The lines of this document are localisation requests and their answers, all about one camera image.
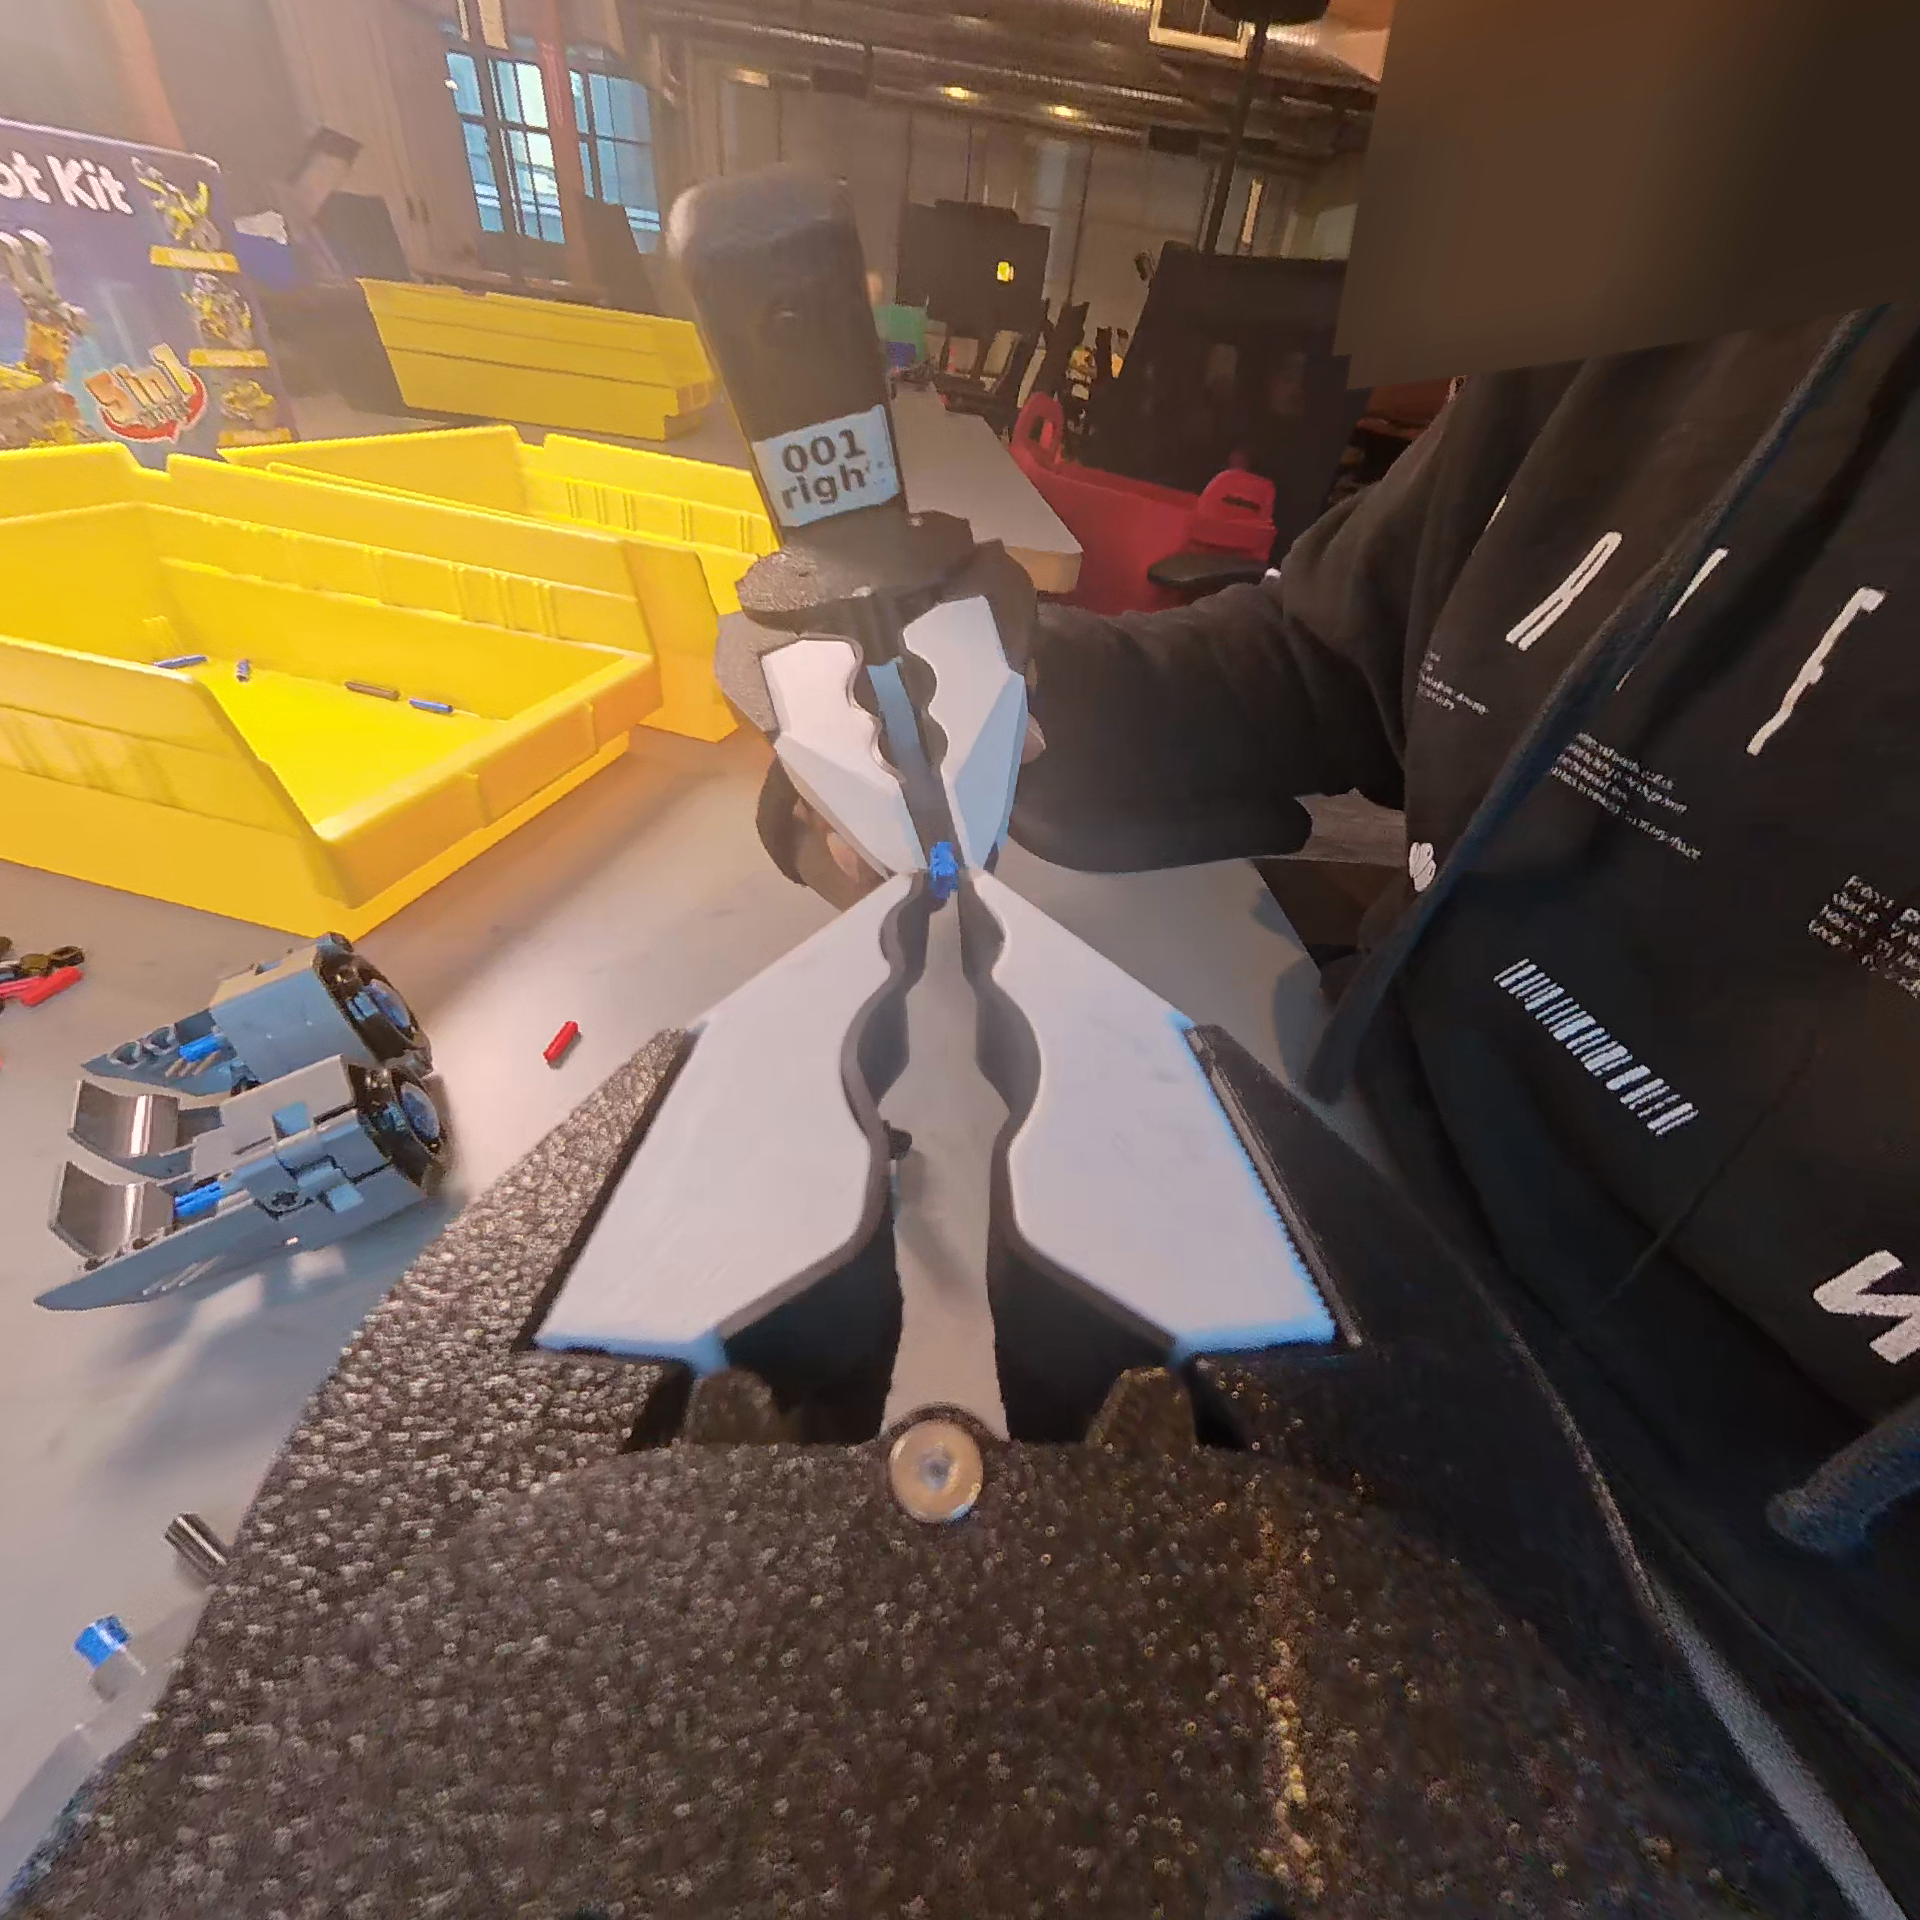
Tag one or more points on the black pin connector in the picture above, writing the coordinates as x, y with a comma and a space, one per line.
193, 1543

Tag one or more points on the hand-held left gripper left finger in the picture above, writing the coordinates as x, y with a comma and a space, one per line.
720, 1186

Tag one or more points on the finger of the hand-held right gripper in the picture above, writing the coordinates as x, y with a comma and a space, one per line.
972, 706
830, 732

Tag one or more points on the grey desk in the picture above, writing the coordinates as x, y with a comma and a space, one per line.
599, 898

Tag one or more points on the grey toy robot head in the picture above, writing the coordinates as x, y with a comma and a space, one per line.
270, 1111

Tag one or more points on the grey bent building beam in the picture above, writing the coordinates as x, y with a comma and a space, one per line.
113, 1690

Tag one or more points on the red connector pin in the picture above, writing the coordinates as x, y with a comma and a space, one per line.
561, 1043

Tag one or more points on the black armrest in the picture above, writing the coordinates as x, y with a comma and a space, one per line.
1209, 574

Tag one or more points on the yellow bin with dividers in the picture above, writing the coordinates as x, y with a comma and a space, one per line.
177, 814

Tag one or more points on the scattered small building pieces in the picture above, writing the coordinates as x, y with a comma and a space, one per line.
36, 974

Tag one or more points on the person's right hand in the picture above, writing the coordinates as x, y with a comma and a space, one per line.
815, 857

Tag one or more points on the yellow storage bin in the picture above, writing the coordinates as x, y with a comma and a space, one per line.
526, 361
658, 557

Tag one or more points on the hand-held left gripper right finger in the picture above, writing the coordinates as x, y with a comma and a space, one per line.
1154, 1186

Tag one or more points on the person's right forearm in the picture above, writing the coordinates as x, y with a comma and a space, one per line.
1203, 706

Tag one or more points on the table with wooden edge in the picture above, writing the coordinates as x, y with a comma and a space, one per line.
988, 482

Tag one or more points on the robot kit box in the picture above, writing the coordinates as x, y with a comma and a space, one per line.
104, 302

